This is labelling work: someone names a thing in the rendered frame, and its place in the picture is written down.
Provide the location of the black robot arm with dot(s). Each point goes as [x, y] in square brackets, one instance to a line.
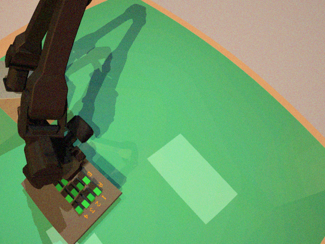
[44, 97]

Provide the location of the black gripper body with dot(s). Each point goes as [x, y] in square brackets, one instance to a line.
[79, 129]

